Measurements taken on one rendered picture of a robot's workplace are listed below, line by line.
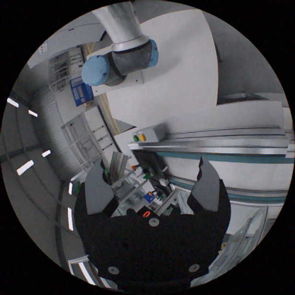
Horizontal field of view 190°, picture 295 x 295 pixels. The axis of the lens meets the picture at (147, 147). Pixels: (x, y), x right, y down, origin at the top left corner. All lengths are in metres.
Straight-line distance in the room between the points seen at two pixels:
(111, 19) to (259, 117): 0.47
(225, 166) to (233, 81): 0.99
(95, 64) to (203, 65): 0.34
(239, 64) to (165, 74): 1.01
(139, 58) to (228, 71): 1.05
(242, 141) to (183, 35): 0.40
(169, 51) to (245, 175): 0.56
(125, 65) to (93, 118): 4.27
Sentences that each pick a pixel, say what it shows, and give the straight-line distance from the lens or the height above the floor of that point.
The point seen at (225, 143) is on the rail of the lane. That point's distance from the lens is 0.30.
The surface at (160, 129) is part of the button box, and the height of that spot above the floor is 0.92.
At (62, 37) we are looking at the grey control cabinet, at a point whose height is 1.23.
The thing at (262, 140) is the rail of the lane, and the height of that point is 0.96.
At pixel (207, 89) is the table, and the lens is 0.37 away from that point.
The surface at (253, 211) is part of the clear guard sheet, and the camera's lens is 0.54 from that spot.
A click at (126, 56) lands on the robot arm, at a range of 0.31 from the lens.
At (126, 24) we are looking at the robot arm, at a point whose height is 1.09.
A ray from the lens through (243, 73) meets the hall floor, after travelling 1.26.
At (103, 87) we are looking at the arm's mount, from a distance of 0.57.
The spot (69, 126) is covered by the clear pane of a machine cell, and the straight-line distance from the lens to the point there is 4.51.
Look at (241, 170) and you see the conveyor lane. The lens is 0.42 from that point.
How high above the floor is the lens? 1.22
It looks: 29 degrees down
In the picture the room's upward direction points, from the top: 126 degrees counter-clockwise
